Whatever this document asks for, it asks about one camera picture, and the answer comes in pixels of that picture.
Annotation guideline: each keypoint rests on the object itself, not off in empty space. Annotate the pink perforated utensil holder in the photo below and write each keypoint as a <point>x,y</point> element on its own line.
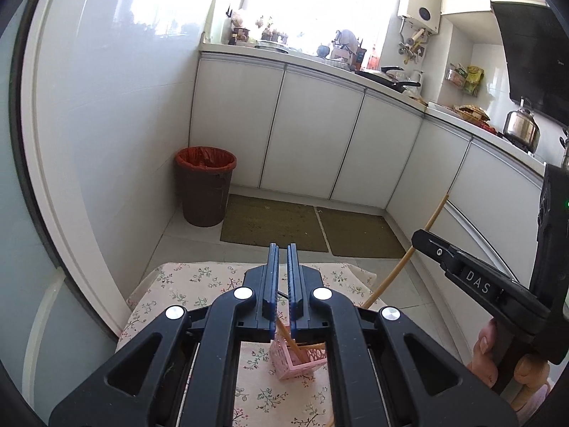
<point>295,364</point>

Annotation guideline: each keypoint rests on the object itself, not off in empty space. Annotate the black range hood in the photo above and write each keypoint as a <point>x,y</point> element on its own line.
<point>533,58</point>

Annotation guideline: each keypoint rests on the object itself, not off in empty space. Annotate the metal tray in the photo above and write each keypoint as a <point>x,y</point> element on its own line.
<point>271,45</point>

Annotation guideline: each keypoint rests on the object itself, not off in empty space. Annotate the white cutting board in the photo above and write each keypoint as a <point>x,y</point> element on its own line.
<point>220,26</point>

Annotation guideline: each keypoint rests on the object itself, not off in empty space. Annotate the wall rack with packets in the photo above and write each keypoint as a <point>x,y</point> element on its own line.
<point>466,79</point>

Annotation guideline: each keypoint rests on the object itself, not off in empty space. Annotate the brown trash bin red bag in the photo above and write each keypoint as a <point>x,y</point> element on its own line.
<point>205,187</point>

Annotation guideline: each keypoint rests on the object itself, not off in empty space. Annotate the small windowsill figurines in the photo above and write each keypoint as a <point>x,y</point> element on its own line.
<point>271,33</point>

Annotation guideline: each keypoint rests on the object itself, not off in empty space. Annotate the frosted glass sliding door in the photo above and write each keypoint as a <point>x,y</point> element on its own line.
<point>26,275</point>

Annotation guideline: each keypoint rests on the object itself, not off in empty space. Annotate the white plate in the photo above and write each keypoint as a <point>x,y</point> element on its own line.
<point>441,107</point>

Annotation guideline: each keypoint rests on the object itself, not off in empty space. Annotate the white base cabinets under stove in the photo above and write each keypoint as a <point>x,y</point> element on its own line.
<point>466,195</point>

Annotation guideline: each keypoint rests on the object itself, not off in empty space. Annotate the person's right hand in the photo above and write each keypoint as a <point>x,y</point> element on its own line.
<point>482,356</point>

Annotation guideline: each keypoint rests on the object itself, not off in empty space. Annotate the wicker basket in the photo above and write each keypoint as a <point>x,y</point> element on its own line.
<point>472,113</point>

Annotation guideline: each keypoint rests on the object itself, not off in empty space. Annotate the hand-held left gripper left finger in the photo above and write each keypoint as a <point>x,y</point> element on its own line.
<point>272,284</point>

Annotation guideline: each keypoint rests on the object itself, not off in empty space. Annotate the black frying pan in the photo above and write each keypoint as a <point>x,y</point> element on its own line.
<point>386,81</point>

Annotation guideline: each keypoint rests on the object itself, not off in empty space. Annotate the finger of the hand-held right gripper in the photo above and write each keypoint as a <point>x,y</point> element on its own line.
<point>480,287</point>

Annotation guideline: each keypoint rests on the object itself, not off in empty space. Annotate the white water heater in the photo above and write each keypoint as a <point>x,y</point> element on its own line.
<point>420,2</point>

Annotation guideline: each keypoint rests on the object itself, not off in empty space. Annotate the white jug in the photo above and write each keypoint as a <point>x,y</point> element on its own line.
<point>416,81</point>

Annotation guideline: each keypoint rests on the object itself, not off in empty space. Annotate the steel steamer pot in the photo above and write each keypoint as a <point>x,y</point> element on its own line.
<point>565,146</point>

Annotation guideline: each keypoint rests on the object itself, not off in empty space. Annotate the kitchen window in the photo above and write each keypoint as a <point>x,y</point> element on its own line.
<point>320,0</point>

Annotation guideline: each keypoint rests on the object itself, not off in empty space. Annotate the floral tablecloth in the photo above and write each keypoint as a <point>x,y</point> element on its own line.
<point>186,289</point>

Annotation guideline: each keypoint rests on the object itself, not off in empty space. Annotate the olive floor mat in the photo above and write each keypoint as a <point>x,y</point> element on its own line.
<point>273,224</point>
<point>360,235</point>

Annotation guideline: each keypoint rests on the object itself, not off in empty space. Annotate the single light bamboo chopstick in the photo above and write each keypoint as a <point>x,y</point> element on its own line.
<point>289,340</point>
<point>395,271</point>

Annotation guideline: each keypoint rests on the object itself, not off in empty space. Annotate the red bottle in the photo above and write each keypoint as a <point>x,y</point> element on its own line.
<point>373,58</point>

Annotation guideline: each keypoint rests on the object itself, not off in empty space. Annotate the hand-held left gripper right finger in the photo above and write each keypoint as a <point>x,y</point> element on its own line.
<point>294,284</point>

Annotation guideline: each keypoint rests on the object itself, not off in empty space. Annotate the steel kettle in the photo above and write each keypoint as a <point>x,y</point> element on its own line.
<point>522,126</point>

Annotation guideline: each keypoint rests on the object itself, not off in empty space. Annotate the white base cabinets under window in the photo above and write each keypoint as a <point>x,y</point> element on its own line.
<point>311,133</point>

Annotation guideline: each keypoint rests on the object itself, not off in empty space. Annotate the water heater pipes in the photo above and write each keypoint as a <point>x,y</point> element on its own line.
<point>413,46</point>

